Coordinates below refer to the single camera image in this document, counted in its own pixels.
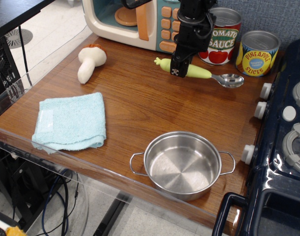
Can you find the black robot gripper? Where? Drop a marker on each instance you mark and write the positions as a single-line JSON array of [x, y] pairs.
[[194, 36]]

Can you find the yellow handled ice cream scoop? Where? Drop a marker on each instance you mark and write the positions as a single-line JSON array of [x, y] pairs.
[[193, 71]]

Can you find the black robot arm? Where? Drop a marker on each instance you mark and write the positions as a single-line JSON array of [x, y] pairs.
[[195, 8]]

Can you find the toy microwave oven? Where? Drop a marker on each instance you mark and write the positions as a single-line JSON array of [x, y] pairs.
[[151, 26]]

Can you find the tomato sauce can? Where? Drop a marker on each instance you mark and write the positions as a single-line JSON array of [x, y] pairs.
[[227, 26]]

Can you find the pineapple slices can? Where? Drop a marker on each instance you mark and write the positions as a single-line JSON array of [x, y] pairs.
[[257, 52]]

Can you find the plush mushroom toy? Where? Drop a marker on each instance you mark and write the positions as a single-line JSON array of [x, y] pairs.
[[90, 57]]

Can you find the stainless steel pot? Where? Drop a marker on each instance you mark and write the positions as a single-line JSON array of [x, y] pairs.
[[182, 164]]

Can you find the light blue folded towel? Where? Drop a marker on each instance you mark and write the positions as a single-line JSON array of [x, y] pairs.
[[71, 123]]

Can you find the dark blue toy stove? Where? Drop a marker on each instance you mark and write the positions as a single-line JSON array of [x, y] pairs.
[[271, 206]]

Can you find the black desk at left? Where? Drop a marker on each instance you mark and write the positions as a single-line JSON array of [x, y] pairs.
[[15, 12]]

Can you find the clear acrylic table guard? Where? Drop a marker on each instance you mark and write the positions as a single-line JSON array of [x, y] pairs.
[[141, 102]]

